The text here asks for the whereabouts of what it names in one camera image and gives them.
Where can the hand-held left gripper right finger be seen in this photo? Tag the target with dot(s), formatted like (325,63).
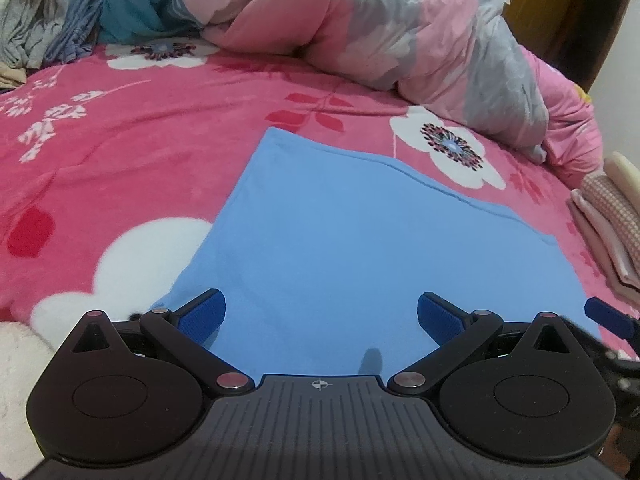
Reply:
(440,319)

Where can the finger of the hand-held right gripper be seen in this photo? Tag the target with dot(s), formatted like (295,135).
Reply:
(610,316)
(587,342)

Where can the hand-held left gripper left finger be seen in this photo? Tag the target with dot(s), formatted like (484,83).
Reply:
(202,316)

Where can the light blue t-shirt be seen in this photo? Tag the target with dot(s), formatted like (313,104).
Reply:
(375,240)

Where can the pale pink folded cloth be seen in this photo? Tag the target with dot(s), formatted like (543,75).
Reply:
(610,260)

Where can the cream folded cloth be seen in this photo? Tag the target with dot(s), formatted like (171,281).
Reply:
(625,175)

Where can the bright pink quilt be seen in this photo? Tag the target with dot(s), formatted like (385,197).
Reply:
(570,125)

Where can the wooden door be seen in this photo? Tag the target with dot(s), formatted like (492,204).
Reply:
(565,15)

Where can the beige crumpled cloth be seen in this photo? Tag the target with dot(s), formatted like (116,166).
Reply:
(12,76)

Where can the pink grey floral duvet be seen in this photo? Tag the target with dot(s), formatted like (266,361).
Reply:
(350,25)

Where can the blue striped garment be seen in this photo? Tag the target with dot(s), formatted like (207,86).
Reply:
(75,25)

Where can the grey garment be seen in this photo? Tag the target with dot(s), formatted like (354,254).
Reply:
(30,20)

